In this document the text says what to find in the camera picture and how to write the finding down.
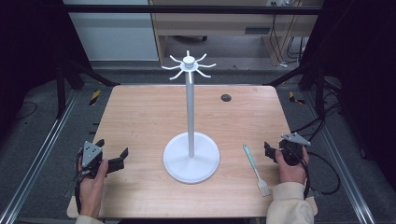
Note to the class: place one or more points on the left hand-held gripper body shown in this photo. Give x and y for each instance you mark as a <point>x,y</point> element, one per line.
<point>90,154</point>

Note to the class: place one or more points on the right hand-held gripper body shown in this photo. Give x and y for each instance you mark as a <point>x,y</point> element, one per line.
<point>292,152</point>

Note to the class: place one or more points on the white hook stand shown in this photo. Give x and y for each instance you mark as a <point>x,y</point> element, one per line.
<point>190,124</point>

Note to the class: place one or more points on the person's right hand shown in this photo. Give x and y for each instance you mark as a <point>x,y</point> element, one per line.
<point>291,172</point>

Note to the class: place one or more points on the person's left hand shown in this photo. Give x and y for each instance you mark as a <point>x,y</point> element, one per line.
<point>91,193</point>

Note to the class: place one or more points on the yellow black floor marker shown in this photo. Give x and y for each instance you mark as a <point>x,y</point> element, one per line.
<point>294,98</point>
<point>95,97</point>

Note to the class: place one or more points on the dark round table grommet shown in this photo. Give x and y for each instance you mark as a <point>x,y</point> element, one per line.
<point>226,97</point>

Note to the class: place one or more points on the white cabinet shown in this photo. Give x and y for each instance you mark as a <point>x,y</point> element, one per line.
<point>115,34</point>

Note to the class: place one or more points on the wooden desk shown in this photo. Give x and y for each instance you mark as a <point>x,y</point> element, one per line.
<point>218,23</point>

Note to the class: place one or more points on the metal floor rail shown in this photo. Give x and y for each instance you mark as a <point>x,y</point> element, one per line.
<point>37,158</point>
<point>342,165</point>

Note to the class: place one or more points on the black frame strut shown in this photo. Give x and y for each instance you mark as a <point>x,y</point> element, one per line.
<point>292,74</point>
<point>88,73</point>

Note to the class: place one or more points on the black horizontal frame bar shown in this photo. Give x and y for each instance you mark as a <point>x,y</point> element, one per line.
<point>193,10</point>

